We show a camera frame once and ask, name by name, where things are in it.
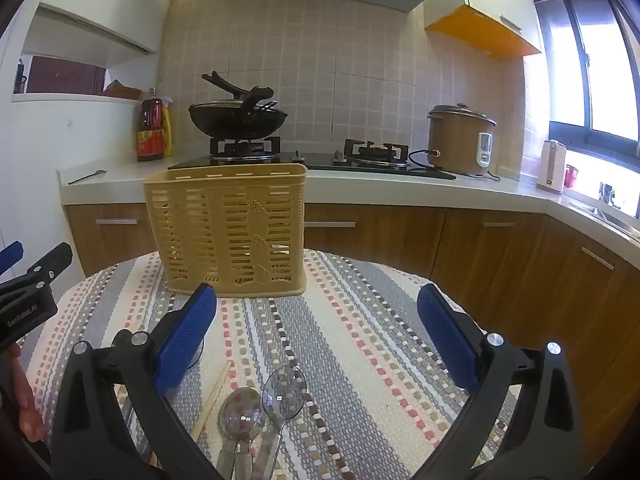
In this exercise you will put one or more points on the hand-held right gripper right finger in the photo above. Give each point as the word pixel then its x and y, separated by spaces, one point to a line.
pixel 450 340

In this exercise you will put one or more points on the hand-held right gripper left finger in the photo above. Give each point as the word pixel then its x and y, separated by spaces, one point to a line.
pixel 187 340

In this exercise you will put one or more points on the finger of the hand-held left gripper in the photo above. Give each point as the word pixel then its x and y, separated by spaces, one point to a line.
pixel 52 262
pixel 11 256

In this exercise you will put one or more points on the wooden chopstick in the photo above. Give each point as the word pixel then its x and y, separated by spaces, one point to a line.
pixel 212 399

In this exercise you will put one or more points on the metal spoon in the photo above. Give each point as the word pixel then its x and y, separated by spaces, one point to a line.
pixel 284 390
pixel 95 175

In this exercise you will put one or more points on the yellow plastic utensil basket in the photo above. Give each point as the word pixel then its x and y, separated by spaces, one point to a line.
pixel 225 225

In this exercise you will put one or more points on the person's left hand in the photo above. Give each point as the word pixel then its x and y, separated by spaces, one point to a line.
pixel 26 405

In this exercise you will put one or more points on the striped woven table mat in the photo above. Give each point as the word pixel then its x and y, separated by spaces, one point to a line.
pixel 350 360

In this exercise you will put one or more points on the yellow spray bottle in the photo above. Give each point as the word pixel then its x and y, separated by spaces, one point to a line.
pixel 167 130

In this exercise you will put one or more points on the white electric kettle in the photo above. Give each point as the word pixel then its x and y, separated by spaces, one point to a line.
pixel 550 167

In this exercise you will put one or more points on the stainless steel pot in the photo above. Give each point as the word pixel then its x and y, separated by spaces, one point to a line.
pixel 455 140

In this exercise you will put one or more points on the steel sink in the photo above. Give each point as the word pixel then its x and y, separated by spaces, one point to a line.
pixel 610 217

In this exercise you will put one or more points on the red cup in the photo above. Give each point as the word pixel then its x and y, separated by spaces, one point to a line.
pixel 571 176

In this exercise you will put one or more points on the black gas stove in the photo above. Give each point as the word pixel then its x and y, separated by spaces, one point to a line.
pixel 320 160

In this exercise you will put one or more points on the black wok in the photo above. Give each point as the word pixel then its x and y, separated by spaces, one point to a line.
pixel 235 122

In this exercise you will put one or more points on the black cooking utensil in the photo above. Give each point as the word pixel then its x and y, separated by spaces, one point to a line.
pixel 250 96

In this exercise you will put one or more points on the window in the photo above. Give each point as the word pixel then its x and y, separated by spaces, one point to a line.
pixel 600 60

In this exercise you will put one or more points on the orange bottomed wall cabinet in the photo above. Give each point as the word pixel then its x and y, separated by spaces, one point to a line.
pixel 480 35

